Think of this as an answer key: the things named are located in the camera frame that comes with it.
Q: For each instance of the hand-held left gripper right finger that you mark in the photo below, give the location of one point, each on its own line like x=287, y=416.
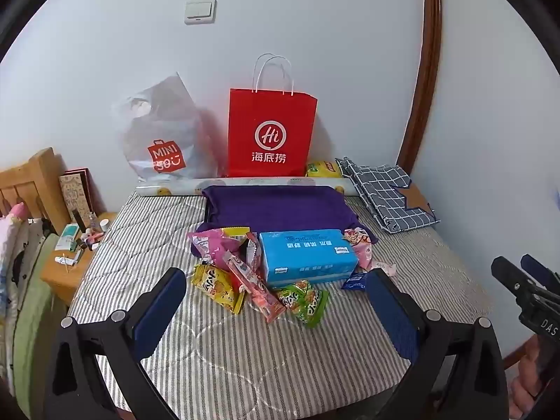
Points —
x=393, y=315

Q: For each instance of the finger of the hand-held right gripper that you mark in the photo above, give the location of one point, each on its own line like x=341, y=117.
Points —
x=509, y=275
x=540, y=271

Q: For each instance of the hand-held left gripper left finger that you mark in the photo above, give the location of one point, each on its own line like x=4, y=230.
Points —
x=159, y=315

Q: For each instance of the pale pink pastry packet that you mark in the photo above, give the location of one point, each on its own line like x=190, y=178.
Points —
x=385, y=267

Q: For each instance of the dark blue biscuit packet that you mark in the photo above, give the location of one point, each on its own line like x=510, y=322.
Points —
x=353, y=281

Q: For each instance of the yellow crisps packet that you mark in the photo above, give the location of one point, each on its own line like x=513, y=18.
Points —
x=216, y=286

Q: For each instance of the pink cartoon print packet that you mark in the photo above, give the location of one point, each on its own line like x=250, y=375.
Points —
x=356, y=240

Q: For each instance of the large pink foil bag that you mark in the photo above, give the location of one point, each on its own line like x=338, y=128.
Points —
x=210, y=245

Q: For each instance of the green crisps packet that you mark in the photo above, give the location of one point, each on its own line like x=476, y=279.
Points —
x=302, y=302

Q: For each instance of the long red pink packet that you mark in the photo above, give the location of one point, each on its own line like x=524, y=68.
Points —
x=253, y=288

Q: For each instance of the blue tissue pack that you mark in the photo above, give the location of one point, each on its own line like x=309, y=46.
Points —
x=306, y=258

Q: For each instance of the red crisps packet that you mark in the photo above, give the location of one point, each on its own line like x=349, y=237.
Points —
x=253, y=253

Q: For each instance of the purple towel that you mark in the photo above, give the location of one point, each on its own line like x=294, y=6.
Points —
x=280, y=208

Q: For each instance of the person's right hand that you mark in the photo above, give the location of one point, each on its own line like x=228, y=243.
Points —
x=525, y=380

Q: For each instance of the white cap bottle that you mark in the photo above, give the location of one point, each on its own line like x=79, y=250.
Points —
x=105, y=225

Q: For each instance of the wooden nightstand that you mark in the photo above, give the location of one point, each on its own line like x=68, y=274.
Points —
x=57, y=280

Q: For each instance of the white tube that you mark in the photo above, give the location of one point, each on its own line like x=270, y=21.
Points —
x=63, y=261

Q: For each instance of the clear small bottle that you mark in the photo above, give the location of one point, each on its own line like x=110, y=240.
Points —
x=92, y=221

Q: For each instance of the grey plaid star cloth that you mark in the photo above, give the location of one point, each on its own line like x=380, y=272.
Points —
x=385, y=197

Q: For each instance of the green white carton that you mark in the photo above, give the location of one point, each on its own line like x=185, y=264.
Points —
x=68, y=236

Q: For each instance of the green bedding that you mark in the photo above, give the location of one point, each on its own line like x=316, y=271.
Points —
x=35, y=315

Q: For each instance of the patterned cardboard box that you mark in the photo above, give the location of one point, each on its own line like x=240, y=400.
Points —
x=74, y=197

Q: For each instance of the white printed cloth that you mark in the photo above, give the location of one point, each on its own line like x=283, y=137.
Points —
x=13, y=262

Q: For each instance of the yellow chip bag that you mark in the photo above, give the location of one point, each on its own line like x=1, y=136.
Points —
x=323, y=169

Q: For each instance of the pink plush toy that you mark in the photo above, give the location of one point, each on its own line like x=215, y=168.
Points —
x=17, y=212

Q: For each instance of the white plastic bag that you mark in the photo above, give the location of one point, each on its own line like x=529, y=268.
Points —
x=162, y=127

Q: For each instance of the red paper bag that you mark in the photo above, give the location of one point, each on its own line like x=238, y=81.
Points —
x=271, y=113

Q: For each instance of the wooden bed frame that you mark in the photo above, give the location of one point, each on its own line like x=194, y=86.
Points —
x=516, y=356

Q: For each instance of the brown wooden door frame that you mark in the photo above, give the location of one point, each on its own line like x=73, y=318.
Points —
x=426, y=52

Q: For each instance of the white light switch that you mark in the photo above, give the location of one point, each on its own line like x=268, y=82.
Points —
x=200, y=11

